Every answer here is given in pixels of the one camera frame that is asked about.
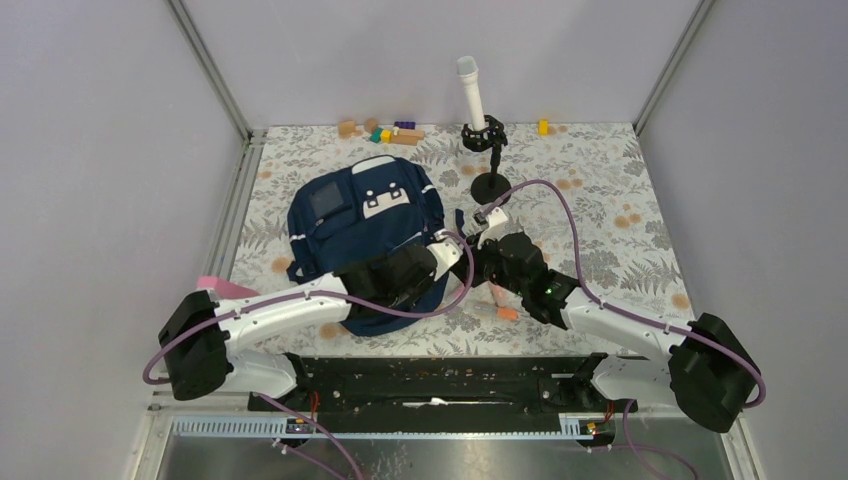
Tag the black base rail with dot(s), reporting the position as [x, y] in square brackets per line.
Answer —
[447, 394]

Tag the teal toy block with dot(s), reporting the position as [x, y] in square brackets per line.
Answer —
[377, 135]

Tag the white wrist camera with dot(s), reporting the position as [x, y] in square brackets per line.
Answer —
[447, 250]
[493, 224]

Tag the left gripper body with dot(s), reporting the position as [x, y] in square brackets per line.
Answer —
[408, 294]

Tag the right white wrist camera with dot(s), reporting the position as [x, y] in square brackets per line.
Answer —
[493, 224]

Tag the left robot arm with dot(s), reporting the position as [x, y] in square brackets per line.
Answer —
[208, 344]

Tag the black microphone stand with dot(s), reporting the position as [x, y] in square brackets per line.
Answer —
[489, 186]

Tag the navy blue student backpack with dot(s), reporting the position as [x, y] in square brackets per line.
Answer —
[358, 213]

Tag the grey orange-capped marker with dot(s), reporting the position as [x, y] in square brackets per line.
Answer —
[504, 313]

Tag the round wooden block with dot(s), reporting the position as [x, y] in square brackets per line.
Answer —
[370, 125]

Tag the pink box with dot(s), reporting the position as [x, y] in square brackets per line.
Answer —
[224, 288]

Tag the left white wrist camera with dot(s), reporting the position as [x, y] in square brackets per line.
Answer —
[447, 250]

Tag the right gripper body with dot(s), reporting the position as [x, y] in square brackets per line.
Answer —
[489, 268]

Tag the white microphone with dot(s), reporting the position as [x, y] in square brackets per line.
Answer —
[468, 73]

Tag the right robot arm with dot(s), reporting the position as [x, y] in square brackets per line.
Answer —
[699, 366]

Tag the long tan wooden block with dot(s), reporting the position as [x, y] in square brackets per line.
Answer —
[409, 137]

